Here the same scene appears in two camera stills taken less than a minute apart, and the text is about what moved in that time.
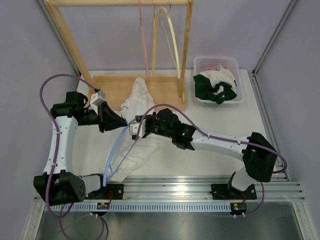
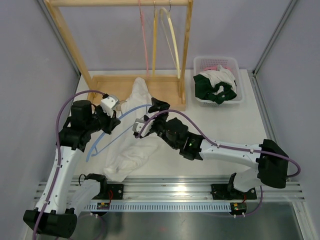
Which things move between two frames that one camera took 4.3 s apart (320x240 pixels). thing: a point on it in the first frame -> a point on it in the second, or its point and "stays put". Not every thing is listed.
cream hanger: x=177 y=61 stays put
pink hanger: x=144 y=38 stays put
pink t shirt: x=215 y=68 stays put
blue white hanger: x=104 y=181 -> x=91 y=145
